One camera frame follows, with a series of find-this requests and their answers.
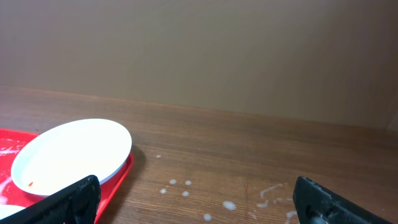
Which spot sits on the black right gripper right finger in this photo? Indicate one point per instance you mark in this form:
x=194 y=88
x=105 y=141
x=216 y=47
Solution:
x=316 y=204

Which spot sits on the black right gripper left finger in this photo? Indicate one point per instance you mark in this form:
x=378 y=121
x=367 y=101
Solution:
x=75 y=204

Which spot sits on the white plate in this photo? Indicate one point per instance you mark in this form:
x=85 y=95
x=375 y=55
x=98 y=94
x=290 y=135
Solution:
x=70 y=152
x=8 y=210

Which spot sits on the red plastic tray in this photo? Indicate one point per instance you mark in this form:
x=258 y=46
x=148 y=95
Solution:
x=12 y=141

